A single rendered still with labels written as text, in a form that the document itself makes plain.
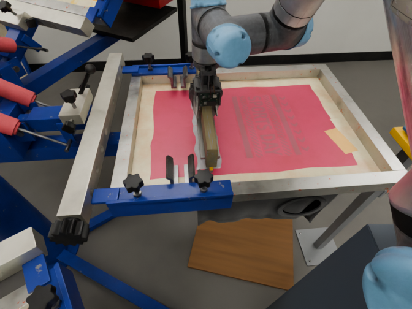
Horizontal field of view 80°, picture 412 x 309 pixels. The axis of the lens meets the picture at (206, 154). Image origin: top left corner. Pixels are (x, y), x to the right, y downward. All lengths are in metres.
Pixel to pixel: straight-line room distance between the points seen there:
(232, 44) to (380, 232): 0.37
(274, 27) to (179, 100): 0.50
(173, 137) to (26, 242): 0.45
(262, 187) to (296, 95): 0.48
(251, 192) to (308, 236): 1.16
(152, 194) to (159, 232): 1.06
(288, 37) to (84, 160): 0.54
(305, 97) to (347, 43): 2.46
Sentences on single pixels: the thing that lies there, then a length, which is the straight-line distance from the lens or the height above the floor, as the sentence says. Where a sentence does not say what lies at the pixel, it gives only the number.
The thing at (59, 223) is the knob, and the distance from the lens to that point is 0.60.
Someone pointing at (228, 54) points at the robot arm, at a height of 1.29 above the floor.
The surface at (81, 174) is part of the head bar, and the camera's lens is 0.65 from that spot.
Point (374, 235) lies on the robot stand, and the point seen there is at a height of 1.20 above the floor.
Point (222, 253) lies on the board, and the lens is 1.58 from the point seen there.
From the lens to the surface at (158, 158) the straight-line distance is 0.74.
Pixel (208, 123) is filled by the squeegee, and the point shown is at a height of 1.05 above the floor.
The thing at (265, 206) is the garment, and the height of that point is 0.77.
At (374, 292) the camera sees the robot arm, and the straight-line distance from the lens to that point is 0.20.
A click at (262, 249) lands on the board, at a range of 1.62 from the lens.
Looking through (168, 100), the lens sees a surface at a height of 0.95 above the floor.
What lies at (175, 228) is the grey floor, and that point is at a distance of 1.66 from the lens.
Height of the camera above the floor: 1.52
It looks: 50 degrees down
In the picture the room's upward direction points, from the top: 1 degrees clockwise
